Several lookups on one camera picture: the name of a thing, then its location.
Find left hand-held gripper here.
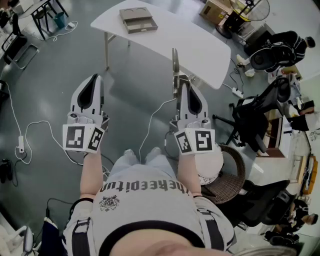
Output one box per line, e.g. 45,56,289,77
62,74,110,154

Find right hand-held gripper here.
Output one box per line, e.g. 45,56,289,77
169,81,216,156

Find grey drawer box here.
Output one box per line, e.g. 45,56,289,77
119,6,159,35

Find person's right forearm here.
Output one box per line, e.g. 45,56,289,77
176,151,203,199

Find person's left forearm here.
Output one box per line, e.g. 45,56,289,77
79,148,105,199

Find black office chair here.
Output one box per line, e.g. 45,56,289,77
217,179,299,229
212,77,292,153

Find white curved table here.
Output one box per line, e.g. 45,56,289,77
90,0,232,90

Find white patterned hat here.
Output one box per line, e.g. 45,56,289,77
196,147,225,186

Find person's right white shoe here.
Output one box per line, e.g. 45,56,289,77
145,146,162,161

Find person's white shoe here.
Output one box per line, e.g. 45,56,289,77
124,148,137,161
145,146,162,161

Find person's left white shoe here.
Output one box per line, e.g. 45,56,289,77
124,148,137,161

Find person's light grey trousers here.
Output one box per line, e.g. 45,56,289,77
108,149,177,181

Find wicker basket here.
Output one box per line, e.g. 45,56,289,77
199,144,247,205

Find teal waste bin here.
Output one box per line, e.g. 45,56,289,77
53,11,67,29

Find black backpack rig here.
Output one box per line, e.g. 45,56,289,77
249,41,297,74

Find wooden cabinet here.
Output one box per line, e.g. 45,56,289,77
256,109,293,159

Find black sled-base chair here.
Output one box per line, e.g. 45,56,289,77
1,13,40,70

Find cardboard box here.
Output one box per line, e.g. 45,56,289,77
198,0,234,25

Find white table with black legs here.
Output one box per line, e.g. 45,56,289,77
14,0,70,41

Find black standing fan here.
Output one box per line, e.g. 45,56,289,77
215,0,271,40

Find black floor device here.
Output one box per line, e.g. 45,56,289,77
0,158,14,185

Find person's grey printed shirt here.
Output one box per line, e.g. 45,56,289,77
62,163,236,256

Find person's head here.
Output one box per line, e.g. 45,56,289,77
117,226,241,256

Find dark blue cloth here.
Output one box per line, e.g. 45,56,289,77
40,216,62,256

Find white cable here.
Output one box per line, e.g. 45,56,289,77
36,20,79,43
138,98,177,164
3,81,23,138
14,120,85,167

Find black cable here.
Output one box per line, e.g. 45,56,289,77
45,197,76,226

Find black harness strap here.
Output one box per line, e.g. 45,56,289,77
198,209,226,252
70,216,91,256

